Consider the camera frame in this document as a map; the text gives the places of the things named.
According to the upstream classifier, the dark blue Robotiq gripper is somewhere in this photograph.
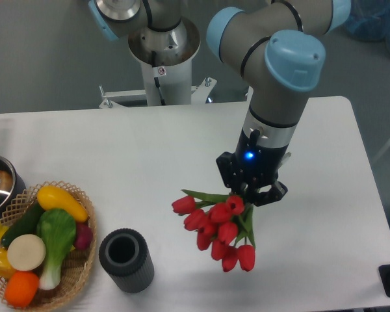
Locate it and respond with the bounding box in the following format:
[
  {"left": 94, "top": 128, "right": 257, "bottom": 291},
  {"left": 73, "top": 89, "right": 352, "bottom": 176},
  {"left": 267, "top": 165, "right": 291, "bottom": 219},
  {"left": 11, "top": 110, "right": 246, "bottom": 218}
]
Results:
[{"left": 216, "top": 142, "right": 288, "bottom": 207}]

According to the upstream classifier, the red tulip bouquet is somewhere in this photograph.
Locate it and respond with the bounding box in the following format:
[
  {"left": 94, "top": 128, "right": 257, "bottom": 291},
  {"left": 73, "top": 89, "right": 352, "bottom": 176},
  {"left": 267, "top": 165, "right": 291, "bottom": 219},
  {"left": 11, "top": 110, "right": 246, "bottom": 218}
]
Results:
[{"left": 172, "top": 190, "right": 255, "bottom": 272}]

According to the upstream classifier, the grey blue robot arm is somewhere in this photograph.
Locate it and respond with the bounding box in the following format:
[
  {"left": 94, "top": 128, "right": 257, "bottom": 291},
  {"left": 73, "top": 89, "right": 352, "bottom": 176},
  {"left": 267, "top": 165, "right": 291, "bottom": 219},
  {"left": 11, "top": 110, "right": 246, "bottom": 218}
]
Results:
[{"left": 88, "top": 1, "right": 351, "bottom": 206}]

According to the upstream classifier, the dark grey ribbed vase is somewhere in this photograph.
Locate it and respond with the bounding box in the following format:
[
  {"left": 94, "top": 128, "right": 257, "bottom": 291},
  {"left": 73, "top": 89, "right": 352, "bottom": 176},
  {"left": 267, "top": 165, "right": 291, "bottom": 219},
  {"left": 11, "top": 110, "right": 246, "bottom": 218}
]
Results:
[{"left": 98, "top": 228, "right": 155, "bottom": 293}]

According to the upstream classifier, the purple red radish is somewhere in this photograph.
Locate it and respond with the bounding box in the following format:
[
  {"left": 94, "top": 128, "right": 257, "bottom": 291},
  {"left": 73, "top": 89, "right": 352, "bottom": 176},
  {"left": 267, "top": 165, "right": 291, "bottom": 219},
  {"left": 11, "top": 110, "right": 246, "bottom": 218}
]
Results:
[{"left": 73, "top": 223, "right": 93, "bottom": 250}]

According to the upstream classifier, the blue plastic bag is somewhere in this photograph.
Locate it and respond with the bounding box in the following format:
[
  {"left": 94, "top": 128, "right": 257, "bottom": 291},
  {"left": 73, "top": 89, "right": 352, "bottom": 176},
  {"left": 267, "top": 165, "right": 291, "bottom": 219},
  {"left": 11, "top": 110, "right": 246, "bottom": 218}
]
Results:
[{"left": 344, "top": 1, "right": 390, "bottom": 53}]

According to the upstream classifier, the woven wicker basket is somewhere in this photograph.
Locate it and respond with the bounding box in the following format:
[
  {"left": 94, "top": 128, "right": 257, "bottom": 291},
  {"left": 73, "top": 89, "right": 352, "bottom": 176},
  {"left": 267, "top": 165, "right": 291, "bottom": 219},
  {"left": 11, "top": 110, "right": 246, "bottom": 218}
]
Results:
[{"left": 0, "top": 181, "right": 97, "bottom": 311}]

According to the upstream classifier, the green bok choy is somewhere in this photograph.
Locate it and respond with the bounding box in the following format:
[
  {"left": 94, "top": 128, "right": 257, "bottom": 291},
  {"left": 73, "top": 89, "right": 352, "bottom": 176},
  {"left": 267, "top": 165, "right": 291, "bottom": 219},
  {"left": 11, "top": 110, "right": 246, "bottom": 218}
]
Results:
[{"left": 36, "top": 208, "right": 76, "bottom": 291}]

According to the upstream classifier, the yellow squash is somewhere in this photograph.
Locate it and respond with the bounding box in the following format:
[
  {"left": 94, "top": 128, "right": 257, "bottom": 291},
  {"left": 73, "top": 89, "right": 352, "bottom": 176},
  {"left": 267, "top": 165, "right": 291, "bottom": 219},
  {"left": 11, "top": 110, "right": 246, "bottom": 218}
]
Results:
[{"left": 36, "top": 185, "right": 88, "bottom": 223}]

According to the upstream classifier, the green cucumber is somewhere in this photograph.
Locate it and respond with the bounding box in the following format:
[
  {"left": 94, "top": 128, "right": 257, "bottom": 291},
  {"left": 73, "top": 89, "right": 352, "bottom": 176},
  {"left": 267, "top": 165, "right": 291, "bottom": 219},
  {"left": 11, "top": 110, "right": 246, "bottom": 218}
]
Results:
[{"left": 1, "top": 201, "right": 45, "bottom": 248}]

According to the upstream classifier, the beige round disc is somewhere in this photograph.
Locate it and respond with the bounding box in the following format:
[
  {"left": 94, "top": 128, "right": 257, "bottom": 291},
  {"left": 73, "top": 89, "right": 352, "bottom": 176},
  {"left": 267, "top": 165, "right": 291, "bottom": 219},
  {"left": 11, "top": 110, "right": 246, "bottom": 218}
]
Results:
[{"left": 7, "top": 234, "right": 46, "bottom": 271}]

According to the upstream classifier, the orange fruit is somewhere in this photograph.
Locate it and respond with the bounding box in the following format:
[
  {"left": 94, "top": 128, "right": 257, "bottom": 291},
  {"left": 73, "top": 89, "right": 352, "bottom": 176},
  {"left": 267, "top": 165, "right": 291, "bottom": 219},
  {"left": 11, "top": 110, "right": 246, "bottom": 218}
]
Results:
[{"left": 4, "top": 271, "right": 39, "bottom": 308}]

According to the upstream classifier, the yellow bell pepper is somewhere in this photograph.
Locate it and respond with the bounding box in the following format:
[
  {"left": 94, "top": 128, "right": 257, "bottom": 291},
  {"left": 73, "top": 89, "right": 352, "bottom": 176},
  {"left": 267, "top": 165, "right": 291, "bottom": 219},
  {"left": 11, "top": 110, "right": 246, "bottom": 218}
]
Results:
[{"left": 0, "top": 247, "right": 16, "bottom": 280}]

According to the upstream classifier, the black pedestal cable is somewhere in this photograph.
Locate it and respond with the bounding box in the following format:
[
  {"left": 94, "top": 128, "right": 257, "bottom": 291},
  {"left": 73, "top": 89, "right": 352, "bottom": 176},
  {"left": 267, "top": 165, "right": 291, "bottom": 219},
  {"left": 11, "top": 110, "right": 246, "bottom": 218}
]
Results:
[{"left": 151, "top": 50, "right": 166, "bottom": 107}]

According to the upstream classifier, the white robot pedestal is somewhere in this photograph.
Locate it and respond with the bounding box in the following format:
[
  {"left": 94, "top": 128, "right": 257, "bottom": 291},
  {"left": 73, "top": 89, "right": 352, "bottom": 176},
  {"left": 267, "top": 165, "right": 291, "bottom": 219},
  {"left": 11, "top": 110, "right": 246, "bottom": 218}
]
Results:
[{"left": 99, "top": 17, "right": 217, "bottom": 109}]

